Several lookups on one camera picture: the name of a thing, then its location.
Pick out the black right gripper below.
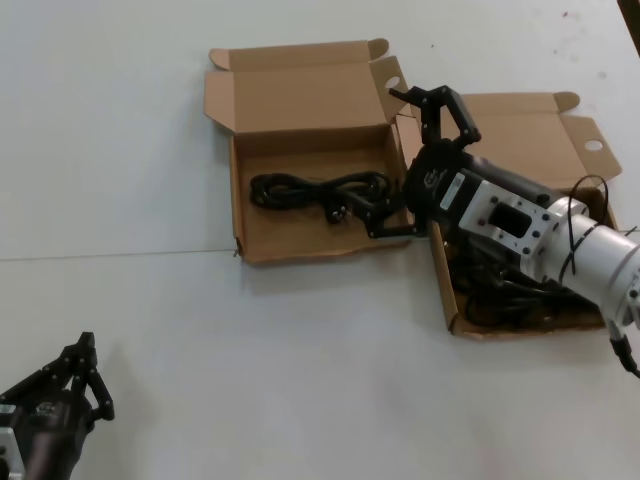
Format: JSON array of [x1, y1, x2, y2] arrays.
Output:
[[348, 84, 557, 241]]

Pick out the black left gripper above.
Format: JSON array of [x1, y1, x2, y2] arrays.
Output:
[[0, 330, 117, 480]]

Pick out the black power cable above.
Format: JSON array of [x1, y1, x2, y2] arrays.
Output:
[[447, 242, 506, 294], [248, 171, 396, 227], [462, 287, 604, 332]]

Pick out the cardboard box with intact edge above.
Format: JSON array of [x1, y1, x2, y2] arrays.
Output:
[[394, 91, 624, 342]]

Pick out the cardboard box with torn edge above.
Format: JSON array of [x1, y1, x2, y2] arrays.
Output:
[[203, 38, 416, 266]]

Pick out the thin black cable loop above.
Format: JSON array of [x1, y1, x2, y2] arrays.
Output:
[[558, 173, 614, 287]]

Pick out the black connector cable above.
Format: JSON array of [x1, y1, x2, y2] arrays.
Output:
[[606, 319, 640, 379]]

